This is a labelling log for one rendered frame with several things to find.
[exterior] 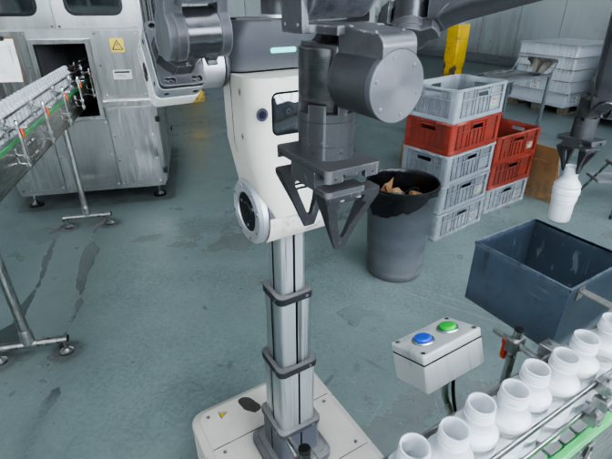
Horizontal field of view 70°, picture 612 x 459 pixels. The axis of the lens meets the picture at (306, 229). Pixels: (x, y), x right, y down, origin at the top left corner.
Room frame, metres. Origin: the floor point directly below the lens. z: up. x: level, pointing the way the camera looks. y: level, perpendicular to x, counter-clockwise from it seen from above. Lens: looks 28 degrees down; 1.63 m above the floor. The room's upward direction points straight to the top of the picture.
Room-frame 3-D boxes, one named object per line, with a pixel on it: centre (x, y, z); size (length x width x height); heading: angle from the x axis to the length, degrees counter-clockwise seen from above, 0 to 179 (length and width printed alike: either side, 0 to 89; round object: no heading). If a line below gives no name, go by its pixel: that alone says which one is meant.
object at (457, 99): (3.20, -1.08, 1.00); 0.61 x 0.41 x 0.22; 129
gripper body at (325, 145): (0.44, -0.02, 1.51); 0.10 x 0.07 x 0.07; 32
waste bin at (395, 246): (2.50, -0.59, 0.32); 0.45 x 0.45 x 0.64
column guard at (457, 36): (10.51, -3.34, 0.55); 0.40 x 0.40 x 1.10; 32
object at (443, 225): (3.20, -1.08, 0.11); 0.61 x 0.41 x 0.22; 127
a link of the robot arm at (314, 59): (0.44, -0.02, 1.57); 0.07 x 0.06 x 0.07; 32
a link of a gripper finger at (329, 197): (0.43, -0.03, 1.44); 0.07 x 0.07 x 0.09; 32
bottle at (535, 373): (0.46, -0.33, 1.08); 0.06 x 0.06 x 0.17
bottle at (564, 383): (0.48, -0.39, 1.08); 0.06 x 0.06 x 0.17
